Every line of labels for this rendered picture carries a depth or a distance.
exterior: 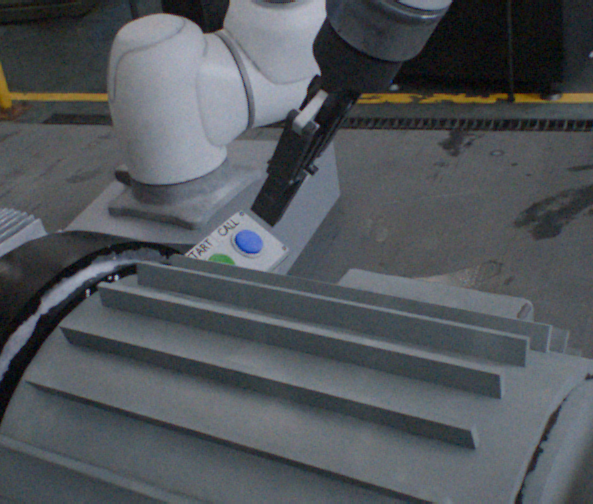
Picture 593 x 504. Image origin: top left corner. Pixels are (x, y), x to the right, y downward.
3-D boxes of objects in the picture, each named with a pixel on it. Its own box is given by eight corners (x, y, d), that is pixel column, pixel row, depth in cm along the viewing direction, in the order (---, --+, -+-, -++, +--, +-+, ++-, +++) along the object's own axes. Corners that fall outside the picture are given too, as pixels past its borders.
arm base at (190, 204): (156, 159, 170) (149, 128, 167) (265, 174, 158) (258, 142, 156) (85, 210, 157) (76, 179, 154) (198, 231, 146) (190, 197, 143)
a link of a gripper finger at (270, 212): (304, 177, 94) (300, 180, 94) (276, 224, 99) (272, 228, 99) (279, 158, 95) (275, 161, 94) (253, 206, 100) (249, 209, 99)
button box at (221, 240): (181, 367, 96) (198, 336, 92) (125, 320, 97) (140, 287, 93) (274, 277, 108) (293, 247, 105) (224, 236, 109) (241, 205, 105)
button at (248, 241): (247, 266, 102) (253, 255, 101) (225, 248, 102) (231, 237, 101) (263, 252, 104) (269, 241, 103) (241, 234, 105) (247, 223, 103)
